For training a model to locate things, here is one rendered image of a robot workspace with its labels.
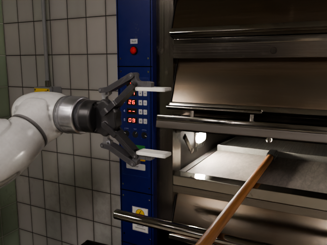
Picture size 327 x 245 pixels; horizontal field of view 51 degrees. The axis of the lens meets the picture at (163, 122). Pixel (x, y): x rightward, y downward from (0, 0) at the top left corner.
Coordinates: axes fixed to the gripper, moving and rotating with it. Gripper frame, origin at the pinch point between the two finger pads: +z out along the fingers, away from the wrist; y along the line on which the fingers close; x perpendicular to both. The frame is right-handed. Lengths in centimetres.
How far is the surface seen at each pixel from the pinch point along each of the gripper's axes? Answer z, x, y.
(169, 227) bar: -7.3, -17.5, 32.5
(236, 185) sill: 1, -55, 31
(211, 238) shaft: 7.2, -10.8, 29.1
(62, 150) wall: -81, -54, 28
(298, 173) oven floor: 19, -80, 31
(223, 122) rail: 0.0, -40.7, 6.1
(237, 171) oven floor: -3, -71, 31
